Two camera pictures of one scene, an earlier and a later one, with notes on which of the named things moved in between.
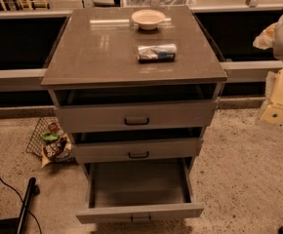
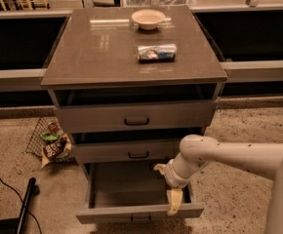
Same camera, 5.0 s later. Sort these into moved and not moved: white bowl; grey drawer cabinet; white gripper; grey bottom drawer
Moved: white gripper
Not moved: grey drawer cabinet; grey bottom drawer; white bowl
